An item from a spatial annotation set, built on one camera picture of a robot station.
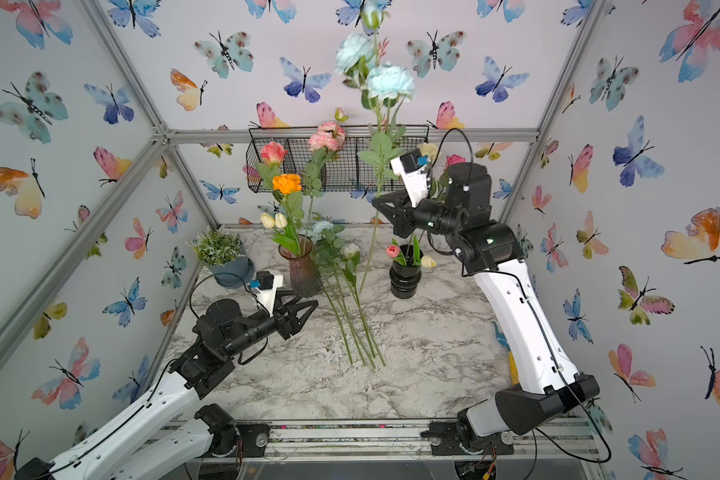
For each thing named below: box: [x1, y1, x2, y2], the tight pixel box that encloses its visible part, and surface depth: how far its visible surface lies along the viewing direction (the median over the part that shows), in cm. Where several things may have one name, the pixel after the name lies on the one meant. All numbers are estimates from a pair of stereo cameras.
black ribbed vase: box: [389, 244, 424, 299], surface depth 95 cm
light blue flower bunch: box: [309, 221, 387, 369], surface depth 101 cm
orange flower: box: [272, 173, 302, 195], surface depth 82 cm
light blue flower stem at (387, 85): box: [336, 3, 416, 295], surface depth 46 cm
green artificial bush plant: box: [184, 225, 246, 267], surface depth 94 cm
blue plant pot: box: [209, 256, 255, 282], surface depth 98 cm
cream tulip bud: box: [421, 255, 437, 268], surface depth 77 cm
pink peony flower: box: [308, 121, 346, 151], surface depth 80 cm
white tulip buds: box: [260, 212, 288, 229], surface depth 82 cm
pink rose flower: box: [260, 141, 288, 166], surface depth 84 cm
